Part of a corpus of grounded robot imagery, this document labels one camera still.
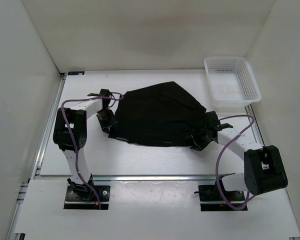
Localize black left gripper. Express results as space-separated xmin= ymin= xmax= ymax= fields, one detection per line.
xmin=96 ymin=109 xmax=119 ymax=135

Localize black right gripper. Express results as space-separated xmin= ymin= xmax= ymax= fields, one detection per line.
xmin=185 ymin=122 xmax=213 ymax=152

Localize black shorts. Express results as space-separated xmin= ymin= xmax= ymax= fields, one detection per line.
xmin=108 ymin=81 xmax=207 ymax=147

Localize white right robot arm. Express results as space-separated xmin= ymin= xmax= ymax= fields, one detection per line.
xmin=192 ymin=111 xmax=288 ymax=200

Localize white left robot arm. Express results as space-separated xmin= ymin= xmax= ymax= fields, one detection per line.
xmin=53 ymin=92 xmax=123 ymax=206

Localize white plastic basket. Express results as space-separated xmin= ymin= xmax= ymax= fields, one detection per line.
xmin=204 ymin=56 xmax=262 ymax=109

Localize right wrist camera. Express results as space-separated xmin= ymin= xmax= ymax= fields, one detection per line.
xmin=214 ymin=123 xmax=233 ymax=131

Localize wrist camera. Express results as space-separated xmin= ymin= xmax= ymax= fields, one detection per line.
xmin=87 ymin=88 xmax=113 ymax=98
xmin=214 ymin=123 xmax=233 ymax=131

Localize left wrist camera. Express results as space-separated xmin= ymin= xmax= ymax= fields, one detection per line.
xmin=87 ymin=88 xmax=113 ymax=98

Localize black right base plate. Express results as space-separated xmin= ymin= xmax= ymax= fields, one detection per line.
xmin=194 ymin=184 xmax=246 ymax=212

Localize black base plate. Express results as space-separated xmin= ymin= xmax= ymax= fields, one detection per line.
xmin=194 ymin=184 xmax=246 ymax=212
xmin=63 ymin=178 xmax=111 ymax=210

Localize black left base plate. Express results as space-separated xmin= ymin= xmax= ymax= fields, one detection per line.
xmin=63 ymin=178 xmax=111 ymax=210

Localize aluminium front rail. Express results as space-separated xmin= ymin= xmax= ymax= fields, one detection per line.
xmin=32 ymin=174 xmax=241 ymax=183

